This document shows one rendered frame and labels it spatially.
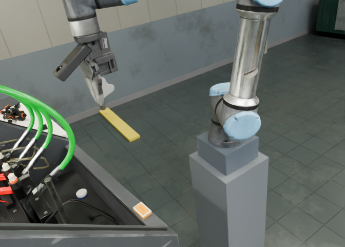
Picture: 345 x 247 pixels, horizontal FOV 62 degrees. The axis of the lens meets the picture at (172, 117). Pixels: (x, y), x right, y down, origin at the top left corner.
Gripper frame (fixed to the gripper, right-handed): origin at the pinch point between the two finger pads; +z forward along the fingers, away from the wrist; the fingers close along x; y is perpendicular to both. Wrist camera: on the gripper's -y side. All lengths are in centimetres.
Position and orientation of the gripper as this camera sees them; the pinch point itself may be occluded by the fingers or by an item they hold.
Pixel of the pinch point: (98, 102)
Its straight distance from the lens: 89.1
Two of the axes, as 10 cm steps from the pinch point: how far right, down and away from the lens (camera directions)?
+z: 1.2, 8.6, 4.9
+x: -6.5, -3.0, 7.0
